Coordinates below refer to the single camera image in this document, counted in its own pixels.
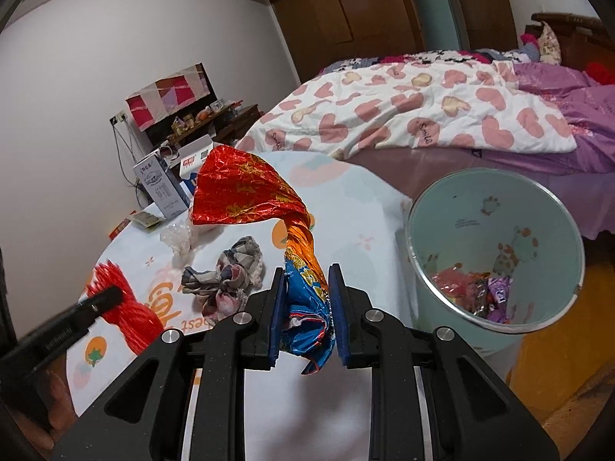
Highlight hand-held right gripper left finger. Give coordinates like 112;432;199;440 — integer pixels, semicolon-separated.
50;266;286;461

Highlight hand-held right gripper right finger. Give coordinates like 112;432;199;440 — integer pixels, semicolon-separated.
327;264;561;461

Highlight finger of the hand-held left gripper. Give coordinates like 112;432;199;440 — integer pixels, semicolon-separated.
26;285;125;363

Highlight red mesh bundle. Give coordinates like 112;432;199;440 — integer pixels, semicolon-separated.
85;260;167;354

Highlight pink plastic wrapper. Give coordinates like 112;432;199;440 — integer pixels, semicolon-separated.
431;262;484;301

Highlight red orange blue foil wrapper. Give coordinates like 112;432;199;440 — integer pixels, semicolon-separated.
191;145;338;376

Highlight purple foil wrapper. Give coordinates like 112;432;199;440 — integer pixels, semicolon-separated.
484;275;514;324

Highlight light blue trash bin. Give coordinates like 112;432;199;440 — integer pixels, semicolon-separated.
404;168;586;357

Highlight person's left hand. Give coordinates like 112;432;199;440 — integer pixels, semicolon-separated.
30;362;80;452

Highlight plaid cloth rag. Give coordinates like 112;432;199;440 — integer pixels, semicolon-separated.
181;235;265;323

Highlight orange cardboard box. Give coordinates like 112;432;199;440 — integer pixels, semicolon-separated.
109;218;133;242

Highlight small green yellow packet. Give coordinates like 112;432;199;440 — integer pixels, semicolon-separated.
130;211;163;232

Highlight clear plastic bag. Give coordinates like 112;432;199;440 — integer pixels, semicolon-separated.
160;220;203;256

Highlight white tall carton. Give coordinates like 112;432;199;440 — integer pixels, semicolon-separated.
133;150;191;220

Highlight blue and white carton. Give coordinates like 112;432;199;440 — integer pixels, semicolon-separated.
179;146;217;203

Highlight dark wooden cabinet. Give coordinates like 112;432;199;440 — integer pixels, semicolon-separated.
144;103;263;155

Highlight patchwork cloth cover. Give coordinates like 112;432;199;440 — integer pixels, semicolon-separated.
125;64;213;131

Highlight pink heart printed quilt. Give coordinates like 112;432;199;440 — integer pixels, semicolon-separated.
237;50;578;163

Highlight black television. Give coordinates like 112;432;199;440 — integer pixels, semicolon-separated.
143;62;218;145

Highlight mauve bed sheet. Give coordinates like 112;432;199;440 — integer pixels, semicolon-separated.
335;146;615;242

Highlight brown wooden wardrobe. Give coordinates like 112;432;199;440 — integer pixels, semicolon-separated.
233;0;525;83

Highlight purple blanket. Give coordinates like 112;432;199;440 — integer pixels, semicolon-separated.
515;64;615;174

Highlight floral pillow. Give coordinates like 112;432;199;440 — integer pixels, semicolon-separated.
519;21;564;64

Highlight red knit cloth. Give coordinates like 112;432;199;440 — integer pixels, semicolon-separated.
583;60;615;86

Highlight wooden bed headboard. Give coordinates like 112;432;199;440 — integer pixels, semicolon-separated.
523;12;615;78

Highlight hanging cables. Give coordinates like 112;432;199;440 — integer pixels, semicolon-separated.
110;116;141;189

